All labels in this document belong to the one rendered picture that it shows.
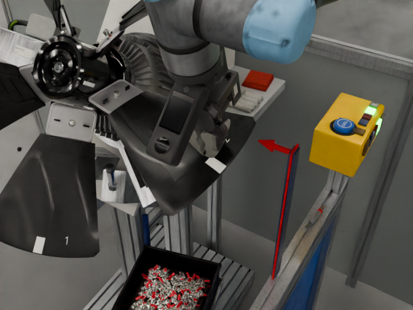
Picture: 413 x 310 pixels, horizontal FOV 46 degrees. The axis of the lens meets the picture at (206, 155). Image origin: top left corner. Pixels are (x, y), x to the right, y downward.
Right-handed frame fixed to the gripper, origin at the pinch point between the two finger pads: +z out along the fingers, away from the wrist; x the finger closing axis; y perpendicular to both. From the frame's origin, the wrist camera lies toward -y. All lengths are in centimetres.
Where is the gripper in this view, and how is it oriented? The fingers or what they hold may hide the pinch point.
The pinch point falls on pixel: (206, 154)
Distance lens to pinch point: 78.8
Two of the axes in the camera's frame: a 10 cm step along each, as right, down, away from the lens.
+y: 5.0, -7.6, 4.2
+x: -8.5, -3.5, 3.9
